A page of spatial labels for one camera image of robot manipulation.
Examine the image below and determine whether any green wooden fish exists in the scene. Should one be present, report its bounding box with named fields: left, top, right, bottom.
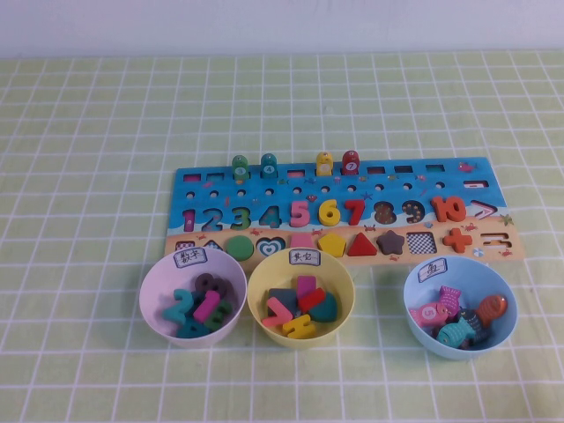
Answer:
left=231, top=153, right=250, bottom=185

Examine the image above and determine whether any pink number five piece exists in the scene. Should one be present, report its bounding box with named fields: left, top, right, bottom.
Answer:
left=289, top=200, right=312, bottom=229

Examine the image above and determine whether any pink trapezoid piece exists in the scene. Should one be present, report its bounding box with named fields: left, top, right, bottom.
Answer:
left=289, top=233, right=316, bottom=253

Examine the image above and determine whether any yellow number six piece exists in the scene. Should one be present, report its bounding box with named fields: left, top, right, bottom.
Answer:
left=319, top=198, right=341, bottom=227

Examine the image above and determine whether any green circle piece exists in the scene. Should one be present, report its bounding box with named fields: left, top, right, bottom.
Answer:
left=225, top=234, right=256, bottom=261

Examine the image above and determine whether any yellow pentagon piece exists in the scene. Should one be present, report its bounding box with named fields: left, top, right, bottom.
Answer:
left=317, top=233, right=349, bottom=258

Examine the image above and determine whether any red number seven piece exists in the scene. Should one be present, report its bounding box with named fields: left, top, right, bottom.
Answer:
left=344, top=198, right=367, bottom=226

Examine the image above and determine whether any magenta rectangle piece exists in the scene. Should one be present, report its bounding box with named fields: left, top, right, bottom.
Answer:
left=295, top=275, right=317, bottom=297

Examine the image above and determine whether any dark grey square piece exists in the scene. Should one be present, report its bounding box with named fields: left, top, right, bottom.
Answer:
left=267, top=288, right=301, bottom=312

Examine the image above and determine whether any red triangle piece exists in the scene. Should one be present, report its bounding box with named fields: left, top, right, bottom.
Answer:
left=346, top=232, right=379, bottom=257

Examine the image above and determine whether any red minus sign piece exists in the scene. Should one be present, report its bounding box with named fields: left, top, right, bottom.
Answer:
left=298, top=288, right=327, bottom=312

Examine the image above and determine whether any pink greater-than sign piece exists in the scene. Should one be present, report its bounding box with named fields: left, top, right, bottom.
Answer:
left=262, top=296, right=294, bottom=328

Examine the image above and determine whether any yellow plastic bowl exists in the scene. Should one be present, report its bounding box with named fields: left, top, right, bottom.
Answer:
left=246, top=253, right=356, bottom=351

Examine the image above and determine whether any brown number eight piece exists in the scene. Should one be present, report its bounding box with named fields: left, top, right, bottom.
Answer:
left=193, top=272, right=224, bottom=301

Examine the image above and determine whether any teal heart piece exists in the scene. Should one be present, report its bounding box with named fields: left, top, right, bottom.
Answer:
left=308, top=291, right=339, bottom=323

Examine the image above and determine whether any blue wooden number puzzle board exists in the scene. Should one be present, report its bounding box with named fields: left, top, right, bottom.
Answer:
left=163, top=156, right=529, bottom=265

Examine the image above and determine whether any brown star piece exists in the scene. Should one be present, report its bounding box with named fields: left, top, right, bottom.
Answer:
left=376, top=229, right=406, bottom=256

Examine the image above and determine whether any yellow equals sign piece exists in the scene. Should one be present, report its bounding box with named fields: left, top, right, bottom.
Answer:
left=281, top=315, right=316, bottom=339

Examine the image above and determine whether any green number three piece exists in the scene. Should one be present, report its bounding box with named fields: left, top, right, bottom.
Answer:
left=203, top=300, right=234, bottom=331

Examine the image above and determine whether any magenta number one piece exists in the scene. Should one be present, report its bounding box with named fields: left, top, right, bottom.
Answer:
left=192, top=290, right=221, bottom=323

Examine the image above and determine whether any teal number two piece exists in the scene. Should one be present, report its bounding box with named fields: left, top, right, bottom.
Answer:
left=161, top=288, right=199, bottom=327

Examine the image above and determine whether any teal number four piece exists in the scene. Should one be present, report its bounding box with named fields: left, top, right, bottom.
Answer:
left=175, top=319, right=212, bottom=339

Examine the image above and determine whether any pink plastic bowl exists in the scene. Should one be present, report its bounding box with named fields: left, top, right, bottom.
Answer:
left=138, top=250, right=248, bottom=349

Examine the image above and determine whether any orange number ten piece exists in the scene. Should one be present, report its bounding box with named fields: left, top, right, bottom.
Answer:
left=431, top=196, right=468, bottom=223

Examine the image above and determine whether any orange plus sign piece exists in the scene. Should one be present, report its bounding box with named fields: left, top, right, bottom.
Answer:
left=442, top=227, right=473, bottom=255

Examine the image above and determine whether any light blue plastic bowl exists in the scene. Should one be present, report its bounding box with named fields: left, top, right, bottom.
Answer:
left=403, top=256, right=517, bottom=360

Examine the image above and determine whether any teal wooden fish number four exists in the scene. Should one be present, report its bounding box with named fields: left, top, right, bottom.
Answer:
left=259, top=152, right=279, bottom=180

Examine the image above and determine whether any white handwritten paper label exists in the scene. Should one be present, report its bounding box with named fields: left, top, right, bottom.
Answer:
left=174, top=249, right=209, bottom=269
left=288, top=248, right=321, bottom=266
left=416, top=258, right=449, bottom=282

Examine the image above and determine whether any yellow wooden fish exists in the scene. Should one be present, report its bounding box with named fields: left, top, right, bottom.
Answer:
left=315, top=151, right=335, bottom=177

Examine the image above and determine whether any red wooden fish number seven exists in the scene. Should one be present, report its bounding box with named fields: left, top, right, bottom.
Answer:
left=341, top=150, right=361, bottom=176

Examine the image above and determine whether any pink wooden fish number five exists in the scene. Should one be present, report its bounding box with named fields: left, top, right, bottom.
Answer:
left=408, top=301, right=451, bottom=328

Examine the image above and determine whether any magenta striped wooden fish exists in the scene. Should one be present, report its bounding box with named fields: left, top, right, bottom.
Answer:
left=438, top=285, right=462, bottom=318

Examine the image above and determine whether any teal scaled wooden fish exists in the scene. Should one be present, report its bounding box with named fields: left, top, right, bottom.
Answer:
left=435, top=319, right=475, bottom=347

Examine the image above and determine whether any dark blue wooden fish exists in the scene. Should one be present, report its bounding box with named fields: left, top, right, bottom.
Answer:
left=456, top=308, right=486, bottom=334

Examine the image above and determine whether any orange wooden fish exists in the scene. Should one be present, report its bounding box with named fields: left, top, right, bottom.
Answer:
left=474, top=293, right=508, bottom=328

